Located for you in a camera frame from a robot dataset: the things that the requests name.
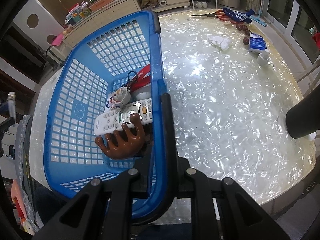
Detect cream low cabinet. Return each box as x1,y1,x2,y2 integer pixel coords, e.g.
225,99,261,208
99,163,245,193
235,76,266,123
50,0,190,60

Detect brown checkered wallet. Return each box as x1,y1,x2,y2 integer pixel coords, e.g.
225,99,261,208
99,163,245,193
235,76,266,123
139,124,153,157

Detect blue plastic basket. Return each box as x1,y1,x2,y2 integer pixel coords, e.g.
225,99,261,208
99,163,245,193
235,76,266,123
43,11,168,221

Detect blue tissue pack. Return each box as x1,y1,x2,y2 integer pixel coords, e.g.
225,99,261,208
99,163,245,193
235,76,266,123
249,33,267,54

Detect white small bottle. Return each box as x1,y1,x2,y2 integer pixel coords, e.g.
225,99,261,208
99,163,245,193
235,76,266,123
257,49,269,67

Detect white power adapter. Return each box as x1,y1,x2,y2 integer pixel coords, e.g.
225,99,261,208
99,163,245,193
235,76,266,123
131,91,151,102

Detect blue striped sock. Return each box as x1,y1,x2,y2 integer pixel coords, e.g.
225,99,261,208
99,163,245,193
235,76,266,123
222,8,255,24

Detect brown wooden massager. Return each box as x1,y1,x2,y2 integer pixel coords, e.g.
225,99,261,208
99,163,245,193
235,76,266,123
95,113,145,160

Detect white crumpled tissue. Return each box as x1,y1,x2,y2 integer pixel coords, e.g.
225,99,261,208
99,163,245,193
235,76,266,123
208,36,231,51

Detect red handled scissors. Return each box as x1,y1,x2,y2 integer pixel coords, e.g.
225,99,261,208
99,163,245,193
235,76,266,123
190,10,237,24

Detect white paper roll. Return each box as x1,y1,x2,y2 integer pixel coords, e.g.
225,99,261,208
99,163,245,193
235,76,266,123
158,0,167,7

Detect white remote control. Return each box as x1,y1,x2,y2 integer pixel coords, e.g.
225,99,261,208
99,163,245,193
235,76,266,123
93,98,153,136

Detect black cylindrical cup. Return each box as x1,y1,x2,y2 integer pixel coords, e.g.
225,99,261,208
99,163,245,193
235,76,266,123
285,86,320,139

